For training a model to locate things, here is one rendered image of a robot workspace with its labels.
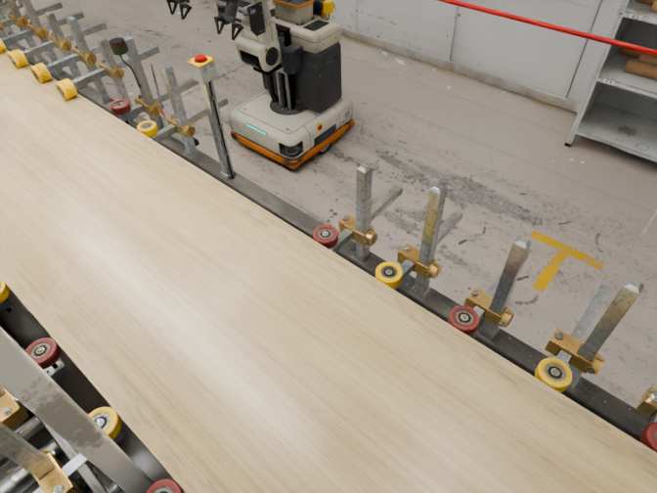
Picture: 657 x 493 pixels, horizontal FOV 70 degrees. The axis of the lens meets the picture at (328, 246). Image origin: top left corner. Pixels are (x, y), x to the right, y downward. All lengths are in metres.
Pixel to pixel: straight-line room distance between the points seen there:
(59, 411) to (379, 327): 0.76
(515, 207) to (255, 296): 2.06
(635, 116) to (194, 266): 3.23
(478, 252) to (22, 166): 2.20
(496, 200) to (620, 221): 0.70
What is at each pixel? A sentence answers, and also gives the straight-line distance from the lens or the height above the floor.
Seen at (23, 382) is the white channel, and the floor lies 1.33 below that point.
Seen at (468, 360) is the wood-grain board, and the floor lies 0.90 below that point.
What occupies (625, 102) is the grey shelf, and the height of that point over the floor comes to 0.19.
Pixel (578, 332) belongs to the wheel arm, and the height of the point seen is 0.84.
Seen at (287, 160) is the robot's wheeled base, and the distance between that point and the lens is 3.14.
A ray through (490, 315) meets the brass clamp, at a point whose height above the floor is 0.81.
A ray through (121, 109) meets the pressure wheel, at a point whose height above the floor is 0.90.
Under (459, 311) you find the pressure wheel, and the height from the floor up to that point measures 0.91.
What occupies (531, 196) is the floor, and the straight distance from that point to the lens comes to 3.20.
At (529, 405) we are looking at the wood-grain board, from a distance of 1.26.
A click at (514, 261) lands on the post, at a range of 1.30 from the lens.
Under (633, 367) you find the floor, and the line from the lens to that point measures 2.59.
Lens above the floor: 1.98
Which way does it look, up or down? 47 degrees down
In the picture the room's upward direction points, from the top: 3 degrees counter-clockwise
